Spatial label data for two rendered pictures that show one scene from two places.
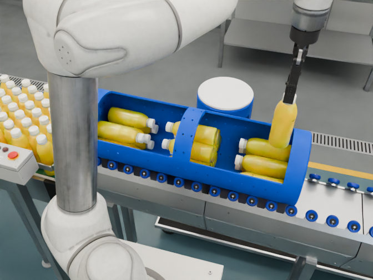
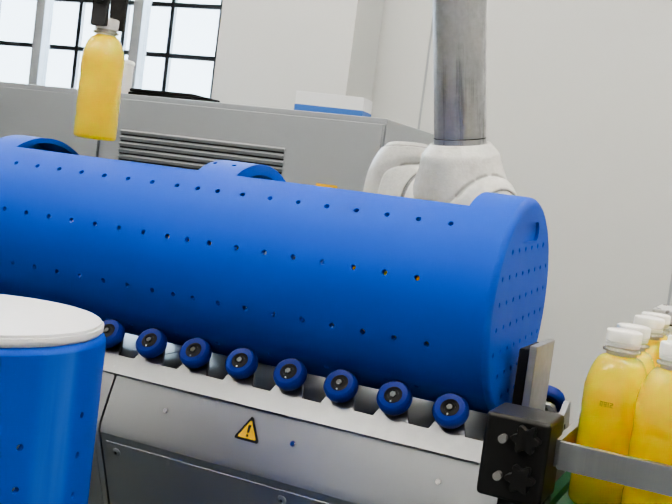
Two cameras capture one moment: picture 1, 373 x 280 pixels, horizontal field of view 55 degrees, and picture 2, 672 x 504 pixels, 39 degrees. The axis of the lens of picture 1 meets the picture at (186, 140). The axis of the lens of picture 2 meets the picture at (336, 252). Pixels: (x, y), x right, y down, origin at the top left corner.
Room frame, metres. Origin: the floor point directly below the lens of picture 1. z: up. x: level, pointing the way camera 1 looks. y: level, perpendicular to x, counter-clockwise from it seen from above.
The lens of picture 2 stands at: (2.44, 0.31, 1.22)
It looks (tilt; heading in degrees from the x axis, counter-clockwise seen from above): 4 degrees down; 187
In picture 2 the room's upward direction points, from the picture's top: 7 degrees clockwise
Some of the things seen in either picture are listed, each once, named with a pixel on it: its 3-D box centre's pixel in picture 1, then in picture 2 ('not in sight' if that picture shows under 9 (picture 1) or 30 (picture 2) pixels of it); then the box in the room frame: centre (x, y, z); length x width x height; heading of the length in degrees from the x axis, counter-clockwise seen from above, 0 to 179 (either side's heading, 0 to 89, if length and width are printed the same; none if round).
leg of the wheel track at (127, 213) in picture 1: (127, 216); not in sight; (1.23, 0.34, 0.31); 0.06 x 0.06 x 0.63; 72
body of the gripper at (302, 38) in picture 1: (302, 41); not in sight; (0.90, -0.31, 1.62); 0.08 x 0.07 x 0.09; 163
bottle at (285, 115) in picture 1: (283, 121); (100, 84); (0.90, -0.31, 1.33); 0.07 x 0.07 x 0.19
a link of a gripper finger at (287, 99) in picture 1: (290, 93); (118, 10); (0.87, -0.31, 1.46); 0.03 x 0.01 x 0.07; 73
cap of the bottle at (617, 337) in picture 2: not in sight; (624, 337); (1.34, 0.50, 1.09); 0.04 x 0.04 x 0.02
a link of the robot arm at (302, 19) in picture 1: (308, 15); not in sight; (0.90, -0.31, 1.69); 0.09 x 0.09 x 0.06
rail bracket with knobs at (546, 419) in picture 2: not in sight; (521, 458); (1.39, 0.40, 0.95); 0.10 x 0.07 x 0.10; 162
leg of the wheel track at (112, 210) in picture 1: (117, 236); not in sight; (1.10, 0.38, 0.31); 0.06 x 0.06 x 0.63; 72
